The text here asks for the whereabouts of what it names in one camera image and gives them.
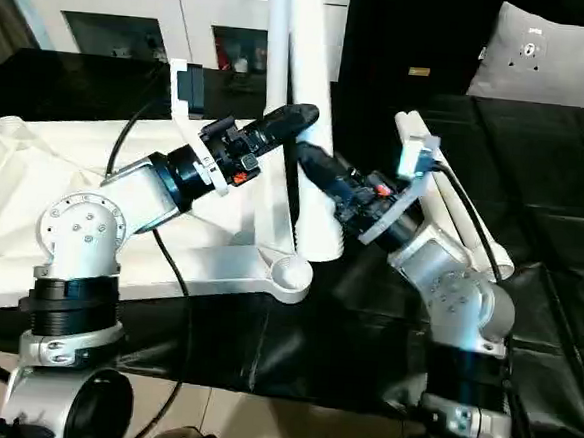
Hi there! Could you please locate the white cabinet with glass doors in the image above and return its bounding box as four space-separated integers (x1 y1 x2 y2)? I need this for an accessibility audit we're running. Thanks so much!
12 0 350 83

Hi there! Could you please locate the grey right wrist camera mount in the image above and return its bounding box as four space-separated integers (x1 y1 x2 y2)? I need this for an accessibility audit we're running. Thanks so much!
355 129 445 252

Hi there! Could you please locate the small red bottle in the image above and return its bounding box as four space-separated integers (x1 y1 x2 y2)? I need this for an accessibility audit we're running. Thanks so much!
212 38 232 71

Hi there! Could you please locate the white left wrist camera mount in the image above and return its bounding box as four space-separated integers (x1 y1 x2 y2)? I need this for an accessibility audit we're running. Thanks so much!
159 58 240 198

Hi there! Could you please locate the white plastic table top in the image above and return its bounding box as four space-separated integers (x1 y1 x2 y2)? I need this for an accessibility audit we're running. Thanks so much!
0 108 325 334

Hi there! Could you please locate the black work mat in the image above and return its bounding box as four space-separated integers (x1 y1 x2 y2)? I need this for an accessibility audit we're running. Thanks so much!
0 46 584 438

